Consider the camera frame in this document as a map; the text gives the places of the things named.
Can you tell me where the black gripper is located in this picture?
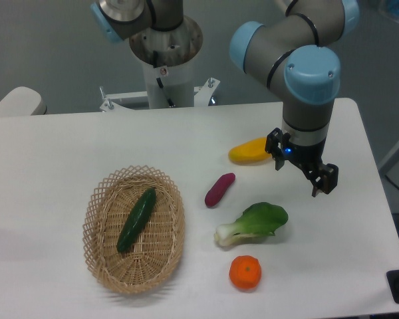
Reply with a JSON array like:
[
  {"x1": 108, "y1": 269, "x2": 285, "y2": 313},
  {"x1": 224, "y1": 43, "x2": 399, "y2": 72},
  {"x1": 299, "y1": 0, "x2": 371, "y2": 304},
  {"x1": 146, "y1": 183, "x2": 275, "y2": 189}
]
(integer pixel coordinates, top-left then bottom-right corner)
[{"x1": 265, "y1": 128, "x2": 338, "y2": 197}]

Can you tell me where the green cucumber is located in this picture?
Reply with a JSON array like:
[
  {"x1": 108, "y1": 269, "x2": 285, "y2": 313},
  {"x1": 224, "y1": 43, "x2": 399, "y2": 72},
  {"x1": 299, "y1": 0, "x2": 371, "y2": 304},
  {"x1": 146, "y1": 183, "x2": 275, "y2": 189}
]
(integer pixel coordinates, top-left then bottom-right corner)
[{"x1": 116, "y1": 187, "x2": 156, "y2": 253}]

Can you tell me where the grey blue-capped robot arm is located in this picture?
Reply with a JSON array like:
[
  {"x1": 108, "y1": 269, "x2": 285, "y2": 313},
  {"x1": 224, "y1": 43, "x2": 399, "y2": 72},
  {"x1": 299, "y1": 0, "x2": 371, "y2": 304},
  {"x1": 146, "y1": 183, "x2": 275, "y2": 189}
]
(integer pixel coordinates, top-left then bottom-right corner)
[{"x1": 90, "y1": 1, "x2": 359, "y2": 194}]

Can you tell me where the oval wicker basket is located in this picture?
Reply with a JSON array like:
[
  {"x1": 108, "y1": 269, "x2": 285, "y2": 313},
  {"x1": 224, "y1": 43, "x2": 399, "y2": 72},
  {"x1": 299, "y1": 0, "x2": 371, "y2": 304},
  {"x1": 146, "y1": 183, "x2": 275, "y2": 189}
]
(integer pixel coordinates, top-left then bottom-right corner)
[{"x1": 82, "y1": 166, "x2": 185, "y2": 294}]

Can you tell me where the yellow mango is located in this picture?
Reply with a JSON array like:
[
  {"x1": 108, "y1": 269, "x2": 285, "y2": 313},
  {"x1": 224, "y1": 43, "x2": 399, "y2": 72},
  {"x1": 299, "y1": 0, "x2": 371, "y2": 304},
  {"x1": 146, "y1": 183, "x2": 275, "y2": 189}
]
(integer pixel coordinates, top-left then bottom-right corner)
[{"x1": 228, "y1": 137, "x2": 271, "y2": 164}]

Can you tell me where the green bok choy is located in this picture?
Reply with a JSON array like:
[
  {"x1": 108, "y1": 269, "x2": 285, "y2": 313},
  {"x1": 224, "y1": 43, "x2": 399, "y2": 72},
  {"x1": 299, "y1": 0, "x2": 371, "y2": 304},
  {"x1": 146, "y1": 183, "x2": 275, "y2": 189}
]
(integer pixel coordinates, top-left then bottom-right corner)
[{"x1": 213, "y1": 202, "x2": 289, "y2": 247}]

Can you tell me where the purple sweet potato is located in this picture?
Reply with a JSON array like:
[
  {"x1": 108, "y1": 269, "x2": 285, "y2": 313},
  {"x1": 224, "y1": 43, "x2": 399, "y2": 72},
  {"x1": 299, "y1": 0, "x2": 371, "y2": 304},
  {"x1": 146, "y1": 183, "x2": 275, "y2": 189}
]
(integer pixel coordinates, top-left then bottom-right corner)
[{"x1": 204, "y1": 173, "x2": 236, "y2": 207}]

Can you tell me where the orange tangerine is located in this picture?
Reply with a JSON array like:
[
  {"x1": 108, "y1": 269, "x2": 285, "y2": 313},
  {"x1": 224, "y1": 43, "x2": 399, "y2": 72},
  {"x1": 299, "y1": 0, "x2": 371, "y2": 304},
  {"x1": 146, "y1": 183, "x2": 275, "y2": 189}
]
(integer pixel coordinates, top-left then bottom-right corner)
[{"x1": 229, "y1": 255, "x2": 262, "y2": 290}]

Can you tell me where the white chair armrest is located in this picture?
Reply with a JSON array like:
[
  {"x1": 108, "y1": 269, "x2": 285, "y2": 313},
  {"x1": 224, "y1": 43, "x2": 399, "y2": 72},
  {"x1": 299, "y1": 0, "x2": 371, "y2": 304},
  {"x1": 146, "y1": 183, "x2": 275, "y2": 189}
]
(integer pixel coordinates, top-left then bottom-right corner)
[{"x1": 0, "y1": 86, "x2": 47, "y2": 118}]

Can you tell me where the white frame at right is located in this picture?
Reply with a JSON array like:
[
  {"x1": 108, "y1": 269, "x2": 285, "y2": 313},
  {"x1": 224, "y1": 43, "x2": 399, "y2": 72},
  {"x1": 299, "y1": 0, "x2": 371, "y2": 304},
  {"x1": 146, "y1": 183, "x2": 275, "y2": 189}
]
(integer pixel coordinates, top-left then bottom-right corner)
[{"x1": 377, "y1": 140, "x2": 399, "y2": 176}]

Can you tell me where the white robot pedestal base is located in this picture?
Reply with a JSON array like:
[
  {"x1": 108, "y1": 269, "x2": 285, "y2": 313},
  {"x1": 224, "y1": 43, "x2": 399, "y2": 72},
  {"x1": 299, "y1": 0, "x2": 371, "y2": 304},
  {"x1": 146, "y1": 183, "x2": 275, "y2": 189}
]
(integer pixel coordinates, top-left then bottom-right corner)
[{"x1": 100, "y1": 16, "x2": 220, "y2": 112}]

